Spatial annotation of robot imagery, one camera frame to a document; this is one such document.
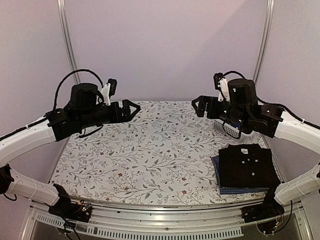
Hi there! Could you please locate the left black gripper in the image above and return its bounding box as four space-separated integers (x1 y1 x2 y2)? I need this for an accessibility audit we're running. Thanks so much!
78 98 141 129

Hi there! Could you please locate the aluminium front rail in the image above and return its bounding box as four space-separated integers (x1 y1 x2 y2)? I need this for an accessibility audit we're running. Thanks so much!
21 200 315 240

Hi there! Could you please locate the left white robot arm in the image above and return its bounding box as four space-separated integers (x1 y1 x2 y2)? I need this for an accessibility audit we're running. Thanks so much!
0 79 141 217

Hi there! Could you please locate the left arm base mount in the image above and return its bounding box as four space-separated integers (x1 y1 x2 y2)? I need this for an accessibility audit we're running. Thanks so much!
48 183 92 223

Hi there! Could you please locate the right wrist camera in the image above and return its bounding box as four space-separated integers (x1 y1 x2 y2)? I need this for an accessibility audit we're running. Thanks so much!
213 72 230 102

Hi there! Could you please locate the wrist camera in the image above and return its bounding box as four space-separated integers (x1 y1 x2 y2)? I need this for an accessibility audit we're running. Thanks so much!
101 78 118 106
213 72 230 102

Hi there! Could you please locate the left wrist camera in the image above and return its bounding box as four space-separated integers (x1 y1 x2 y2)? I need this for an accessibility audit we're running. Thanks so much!
101 78 118 106

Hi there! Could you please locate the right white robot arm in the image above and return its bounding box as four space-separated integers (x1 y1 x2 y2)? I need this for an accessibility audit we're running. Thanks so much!
191 77 320 218

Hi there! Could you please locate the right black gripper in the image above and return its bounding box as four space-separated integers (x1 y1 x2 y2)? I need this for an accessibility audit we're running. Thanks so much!
191 95 249 128

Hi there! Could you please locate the right aluminium post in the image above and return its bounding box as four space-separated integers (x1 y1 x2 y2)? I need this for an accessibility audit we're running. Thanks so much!
253 0 275 85

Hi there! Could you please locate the folded blue checked shirt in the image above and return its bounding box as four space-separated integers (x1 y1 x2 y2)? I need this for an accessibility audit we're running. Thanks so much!
211 156 268 195

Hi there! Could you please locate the aluminium post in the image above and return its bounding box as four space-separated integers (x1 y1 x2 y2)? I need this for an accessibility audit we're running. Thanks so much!
253 0 275 85
56 0 77 71

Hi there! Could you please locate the left aluminium post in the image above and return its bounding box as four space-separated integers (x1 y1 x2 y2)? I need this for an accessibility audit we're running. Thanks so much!
56 0 77 71

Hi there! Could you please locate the folded black shirt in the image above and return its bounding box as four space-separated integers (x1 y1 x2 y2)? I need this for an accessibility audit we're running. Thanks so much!
218 144 281 189

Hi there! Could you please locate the floral tablecloth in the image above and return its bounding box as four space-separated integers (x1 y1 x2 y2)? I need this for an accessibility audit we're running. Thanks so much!
50 101 265 206

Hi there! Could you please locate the white plastic basket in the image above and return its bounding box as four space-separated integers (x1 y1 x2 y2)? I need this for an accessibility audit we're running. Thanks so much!
212 119 255 143

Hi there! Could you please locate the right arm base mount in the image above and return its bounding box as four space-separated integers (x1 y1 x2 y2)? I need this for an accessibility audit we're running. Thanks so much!
241 187 285 235

